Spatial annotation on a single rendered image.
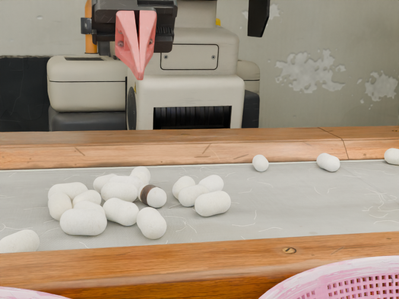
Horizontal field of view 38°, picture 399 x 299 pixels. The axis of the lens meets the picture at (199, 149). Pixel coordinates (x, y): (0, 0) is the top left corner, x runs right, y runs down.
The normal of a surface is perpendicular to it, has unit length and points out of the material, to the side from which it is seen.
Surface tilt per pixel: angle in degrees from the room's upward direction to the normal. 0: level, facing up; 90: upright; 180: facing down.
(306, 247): 0
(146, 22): 61
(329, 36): 90
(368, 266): 75
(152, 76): 8
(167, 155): 45
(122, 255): 0
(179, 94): 98
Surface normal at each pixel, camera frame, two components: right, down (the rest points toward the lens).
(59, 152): 0.16, -0.53
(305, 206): 0.02, -0.97
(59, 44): 0.28, 0.23
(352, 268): 0.36, -0.05
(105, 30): 0.14, 0.79
